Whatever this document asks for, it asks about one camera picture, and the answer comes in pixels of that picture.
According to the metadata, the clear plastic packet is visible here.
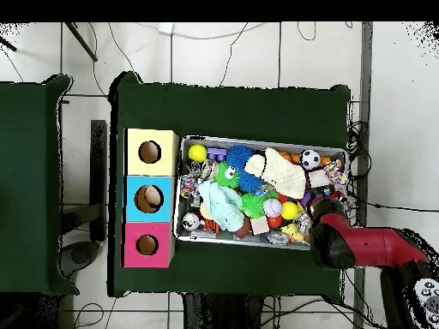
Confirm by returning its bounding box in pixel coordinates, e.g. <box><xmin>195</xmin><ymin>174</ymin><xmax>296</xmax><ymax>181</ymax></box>
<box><xmin>266</xmin><ymin>230</ymin><xmax>290</xmax><ymax>247</ymax></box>

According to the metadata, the yellow plush toy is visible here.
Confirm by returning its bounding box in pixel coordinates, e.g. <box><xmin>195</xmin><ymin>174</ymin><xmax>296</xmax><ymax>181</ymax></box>
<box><xmin>280</xmin><ymin>223</ymin><xmax>306</xmax><ymax>244</ymax></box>

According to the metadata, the silver mesh bin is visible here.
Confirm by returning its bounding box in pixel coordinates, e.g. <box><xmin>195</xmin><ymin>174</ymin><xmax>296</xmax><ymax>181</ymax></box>
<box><xmin>172</xmin><ymin>135</ymin><xmax>349</xmax><ymax>251</ymax></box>

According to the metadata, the wooden box with three holes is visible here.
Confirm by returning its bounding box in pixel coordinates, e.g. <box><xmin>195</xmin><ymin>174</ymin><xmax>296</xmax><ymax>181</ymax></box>
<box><xmin>121</xmin><ymin>128</ymin><xmax>179</xmax><ymax>269</ymax></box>

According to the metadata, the green spiky toy with eyes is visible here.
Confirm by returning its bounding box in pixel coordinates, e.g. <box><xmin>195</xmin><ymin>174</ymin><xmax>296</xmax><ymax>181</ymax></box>
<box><xmin>212</xmin><ymin>160</ymin><xmax>242</xmax><ymax>188</ymax></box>

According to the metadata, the mint knit cloth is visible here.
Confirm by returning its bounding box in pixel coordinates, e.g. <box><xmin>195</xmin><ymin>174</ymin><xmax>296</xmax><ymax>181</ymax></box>
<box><xmin>197</xmin><ymin>179</ymin><xmax>245</xmax><ymax>232</ymax></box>

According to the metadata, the blue spiky ball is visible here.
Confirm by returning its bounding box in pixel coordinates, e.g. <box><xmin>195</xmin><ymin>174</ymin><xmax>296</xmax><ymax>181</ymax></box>
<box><xmin>226</xmin><ymin>144</ymin><xmax>256</xmax><ymax>171</ymax></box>

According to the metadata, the large yellow ball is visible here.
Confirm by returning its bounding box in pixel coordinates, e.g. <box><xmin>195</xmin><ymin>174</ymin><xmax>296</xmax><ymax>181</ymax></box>
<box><xmin>187</xmin><ymin>143</ymin><xmax>207</xmax><ymax>164</ymax></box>

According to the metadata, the silver soda can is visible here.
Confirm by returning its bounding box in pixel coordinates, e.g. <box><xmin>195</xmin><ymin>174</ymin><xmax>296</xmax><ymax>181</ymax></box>
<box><xmin>181</xmin><ymin>212</ymin><xmax>201</xmax><ymax>231</ymax></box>

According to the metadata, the white baseball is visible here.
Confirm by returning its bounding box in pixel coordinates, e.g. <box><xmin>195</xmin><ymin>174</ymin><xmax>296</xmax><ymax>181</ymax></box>
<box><xmin>262</xmin><ymin>198</ymin><xmax>283</xmax><ymax>218</ymax></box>

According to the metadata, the cream knit cloth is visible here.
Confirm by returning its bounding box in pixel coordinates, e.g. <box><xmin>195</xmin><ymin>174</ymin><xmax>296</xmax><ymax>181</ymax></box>
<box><xmin>244</xmin><ymin>147</ymin><xmax>307</xmax><ymax>200</ymax></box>

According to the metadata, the dark green table cloth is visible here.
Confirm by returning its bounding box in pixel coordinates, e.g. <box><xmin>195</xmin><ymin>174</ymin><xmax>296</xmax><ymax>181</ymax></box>
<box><xmin>107</xmin><ymin>70</ymin><xmax>352</xmax><ymax>297</ymax></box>

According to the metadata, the small yellow ball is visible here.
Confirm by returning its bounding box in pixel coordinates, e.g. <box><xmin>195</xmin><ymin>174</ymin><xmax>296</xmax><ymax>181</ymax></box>
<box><xmin>280</xmin><ymin>200</ymin><xmax>300</xmax><ymax>221</ymax></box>

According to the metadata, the black and white soccer ball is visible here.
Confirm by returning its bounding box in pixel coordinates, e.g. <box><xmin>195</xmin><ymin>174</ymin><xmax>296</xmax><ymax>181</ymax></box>
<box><xmin>300</xmin><ymin>149</ymin><xmax>322</xmax><ymax>170</ymax></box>

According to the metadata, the black upright panel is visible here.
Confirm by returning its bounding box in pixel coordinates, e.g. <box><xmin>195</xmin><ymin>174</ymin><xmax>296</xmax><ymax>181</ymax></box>
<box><xmin>89</xmin><ymin>119</ymin><xmax>108</xmax><ymax>242</ymax></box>

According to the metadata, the grey round stand base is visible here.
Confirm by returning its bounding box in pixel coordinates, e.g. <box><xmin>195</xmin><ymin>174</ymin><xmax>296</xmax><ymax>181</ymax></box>
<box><xmin>59</xmin><ymin>240</ymin><xmax>101</xmax><ymax>279</ymax></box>

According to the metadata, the green cloth side table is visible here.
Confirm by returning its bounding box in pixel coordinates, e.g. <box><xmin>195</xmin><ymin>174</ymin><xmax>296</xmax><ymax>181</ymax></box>
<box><xmin>0</xmin><ymin>74</ymin><xmax>80</xmax><ymax>296</ymax></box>

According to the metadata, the black tripod leg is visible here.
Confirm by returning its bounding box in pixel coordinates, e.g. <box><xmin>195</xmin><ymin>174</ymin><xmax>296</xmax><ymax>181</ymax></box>
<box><xmin>63</xmin><ymin>21</ymin><xmax>99</xmax><ymax>63</ymax></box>

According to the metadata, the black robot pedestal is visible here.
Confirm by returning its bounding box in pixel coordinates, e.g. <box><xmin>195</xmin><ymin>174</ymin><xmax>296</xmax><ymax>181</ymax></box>
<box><xmin>183</xmin><ymin>293</ymin><xmax>265</xmax><ymax>329</ymax></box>

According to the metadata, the grey metal post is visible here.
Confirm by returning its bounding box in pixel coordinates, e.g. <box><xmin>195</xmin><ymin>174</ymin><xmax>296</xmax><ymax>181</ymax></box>
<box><xmin>352</xmin><ymin>21</ymin><xmax>374</xmax><ymax>329</ymax></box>

